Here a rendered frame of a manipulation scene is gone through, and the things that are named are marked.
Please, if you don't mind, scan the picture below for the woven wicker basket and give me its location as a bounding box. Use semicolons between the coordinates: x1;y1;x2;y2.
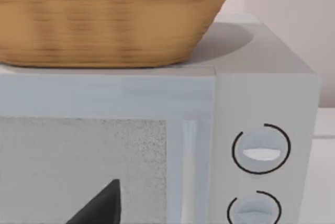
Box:
0;0;242;69

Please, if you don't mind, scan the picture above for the pale microwave oven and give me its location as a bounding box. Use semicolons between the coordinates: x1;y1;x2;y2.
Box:
0;13;320;224

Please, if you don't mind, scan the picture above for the pale microwave door handle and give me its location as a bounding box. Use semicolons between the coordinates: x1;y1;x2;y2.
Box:
181;119;197;224

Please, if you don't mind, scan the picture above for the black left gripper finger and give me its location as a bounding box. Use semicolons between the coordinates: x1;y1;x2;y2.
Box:
65;178;122;224

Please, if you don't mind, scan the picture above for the pale microwave knob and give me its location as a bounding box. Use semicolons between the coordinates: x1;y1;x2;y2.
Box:
234;196;277;224
240;129;284;167

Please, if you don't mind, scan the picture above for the pale microwave door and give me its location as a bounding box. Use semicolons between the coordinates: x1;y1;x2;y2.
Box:
0;70;217;224

